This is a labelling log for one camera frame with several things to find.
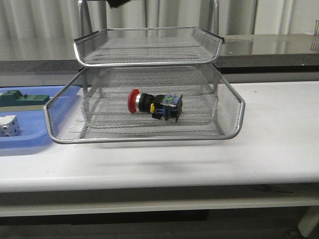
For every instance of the white metal valve block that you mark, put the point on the white metal valve block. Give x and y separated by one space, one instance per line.
9 126

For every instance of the dark back counter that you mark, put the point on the dark back counter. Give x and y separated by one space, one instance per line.
243 59

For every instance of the blue plastic tray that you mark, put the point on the blue plastic tray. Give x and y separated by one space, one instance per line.
39 123

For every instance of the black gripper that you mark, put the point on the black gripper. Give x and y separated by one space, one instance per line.
117 3

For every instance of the red emergency stop button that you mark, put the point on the red emergency stop button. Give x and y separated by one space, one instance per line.
159 106

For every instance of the silver mesh tray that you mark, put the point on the silver mesh tray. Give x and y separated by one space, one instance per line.
148 46
211 108

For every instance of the green terminal block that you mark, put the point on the green terminal block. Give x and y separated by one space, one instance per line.
14 98

